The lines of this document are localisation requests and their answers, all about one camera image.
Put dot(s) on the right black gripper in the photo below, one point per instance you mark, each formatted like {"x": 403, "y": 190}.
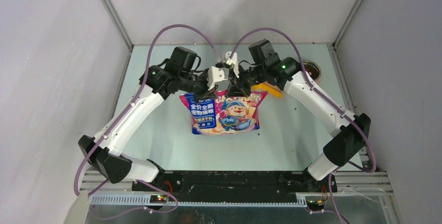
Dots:
{"x": 236, "y": 88}

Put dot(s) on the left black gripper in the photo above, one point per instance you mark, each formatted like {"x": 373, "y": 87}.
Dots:
{"x": 206, "y": 94}

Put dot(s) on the colourful pet food bag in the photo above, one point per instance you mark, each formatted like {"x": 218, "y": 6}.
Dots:
{"x": 224, "y": 115}

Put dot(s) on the yellow plastic scoop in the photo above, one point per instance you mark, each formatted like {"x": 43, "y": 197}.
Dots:
{"x": 271, "y": 89}

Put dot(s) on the pink double bowl stand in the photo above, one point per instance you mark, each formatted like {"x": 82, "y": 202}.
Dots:
{"x": 312, "y": 79}

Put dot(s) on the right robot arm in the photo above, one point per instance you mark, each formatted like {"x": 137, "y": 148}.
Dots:
{"x": 348, "y": 130}

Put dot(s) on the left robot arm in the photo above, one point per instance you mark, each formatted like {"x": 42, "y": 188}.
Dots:
{"x": 104, "y": 150}

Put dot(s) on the brown pet food kibble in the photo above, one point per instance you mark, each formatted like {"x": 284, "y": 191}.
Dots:
{"x": 312, "y": 70}

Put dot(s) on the right steel bowl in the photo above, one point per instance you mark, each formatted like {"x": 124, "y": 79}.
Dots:
{"x": 312, "y": 70}

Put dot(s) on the left electronics board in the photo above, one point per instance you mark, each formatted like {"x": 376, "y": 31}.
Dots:
{"x": 158, "y": 199}

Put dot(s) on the electronics board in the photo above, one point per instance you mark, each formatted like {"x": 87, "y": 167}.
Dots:
{"x": 314, "y": 207}
{"x": 158, "y": 199}

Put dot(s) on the right electronics board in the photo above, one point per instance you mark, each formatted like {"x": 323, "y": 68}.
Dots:
{"x": 314, "y": 207}

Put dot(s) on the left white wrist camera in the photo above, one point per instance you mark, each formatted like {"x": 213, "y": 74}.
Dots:
{"x": 217, "y": 76}

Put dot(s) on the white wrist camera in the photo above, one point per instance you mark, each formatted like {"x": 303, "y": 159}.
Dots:
{"x": 230, "y": 59}
{"x": 217, "y": 76}

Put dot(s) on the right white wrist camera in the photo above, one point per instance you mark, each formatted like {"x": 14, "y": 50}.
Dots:
{"x": 230, "y": 59}

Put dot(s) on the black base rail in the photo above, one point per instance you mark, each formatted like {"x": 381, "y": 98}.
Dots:
{"x": 240, "y": 186}

